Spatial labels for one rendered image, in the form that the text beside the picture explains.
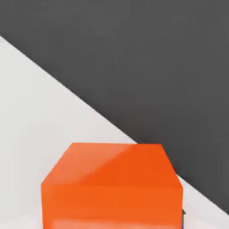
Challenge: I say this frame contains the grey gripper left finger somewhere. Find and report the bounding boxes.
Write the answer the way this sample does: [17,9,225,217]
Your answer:
[0,213,43,229]

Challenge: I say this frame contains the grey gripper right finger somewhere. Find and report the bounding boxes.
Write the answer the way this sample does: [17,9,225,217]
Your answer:
[182,196,229,229]

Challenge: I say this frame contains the small orange cube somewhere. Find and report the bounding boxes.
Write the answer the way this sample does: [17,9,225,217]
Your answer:
[40,142,184,229]

